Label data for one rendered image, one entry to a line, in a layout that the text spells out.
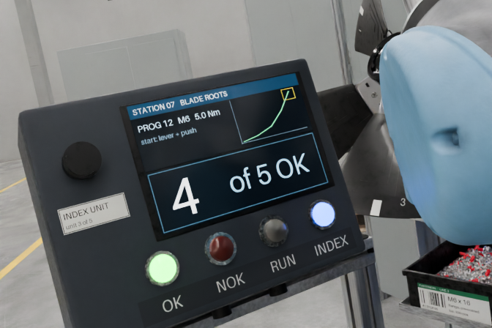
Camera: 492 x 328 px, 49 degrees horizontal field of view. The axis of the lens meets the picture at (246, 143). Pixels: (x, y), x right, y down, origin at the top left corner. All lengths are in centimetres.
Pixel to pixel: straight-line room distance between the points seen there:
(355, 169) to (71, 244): 79
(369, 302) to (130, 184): 31
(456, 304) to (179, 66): 738
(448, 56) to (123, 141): 27
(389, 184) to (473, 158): 86
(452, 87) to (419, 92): 2
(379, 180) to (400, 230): 148
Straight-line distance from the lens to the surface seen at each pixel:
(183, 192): 44
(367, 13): 149
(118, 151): 44
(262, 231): 46
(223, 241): 44
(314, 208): 49
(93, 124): 44
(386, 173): 112
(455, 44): 27
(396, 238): 263
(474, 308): 93
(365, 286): 63
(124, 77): 825
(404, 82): 28
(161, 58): 815
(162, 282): 44
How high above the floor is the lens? 126
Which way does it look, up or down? 8 degrees down
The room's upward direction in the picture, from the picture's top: 10 degrees counter-clockwise
